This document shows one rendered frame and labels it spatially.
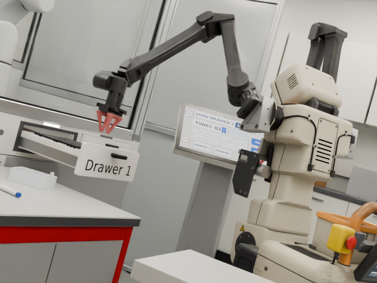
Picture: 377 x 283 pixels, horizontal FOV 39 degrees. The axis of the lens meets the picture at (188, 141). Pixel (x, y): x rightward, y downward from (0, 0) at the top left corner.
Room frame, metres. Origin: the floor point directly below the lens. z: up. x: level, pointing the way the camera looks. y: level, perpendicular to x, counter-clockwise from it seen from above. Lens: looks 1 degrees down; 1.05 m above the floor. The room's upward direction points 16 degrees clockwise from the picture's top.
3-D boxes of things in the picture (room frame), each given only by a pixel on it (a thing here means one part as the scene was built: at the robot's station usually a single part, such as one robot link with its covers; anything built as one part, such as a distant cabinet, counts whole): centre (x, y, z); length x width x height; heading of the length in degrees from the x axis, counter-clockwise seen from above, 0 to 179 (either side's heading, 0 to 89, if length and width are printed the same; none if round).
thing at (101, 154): (1.85, 0.25, 0.87); 0.29 x 0.02 x 0.11; 146
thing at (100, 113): (1.94, 0.31, 1.01); 0.07 x 0.07 x 0.09; 56
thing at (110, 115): (1.93, 0.30, 1.01); 0.07 x 0.07 x 0.09; 56
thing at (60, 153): (1.97, 0.42, 0.86); 0.40 x 0.26 x 0.06; 56
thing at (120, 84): (1.94, 0.31, 1.15); 0.07 x 0.06 x 0.07; 67
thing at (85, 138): (2.29, 0.34, 0.87); 0.29 x 0.02 x 0.11; 146
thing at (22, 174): (1.68, 0.44, 0.78); 0.12 x 0.08 x 0.04; 84
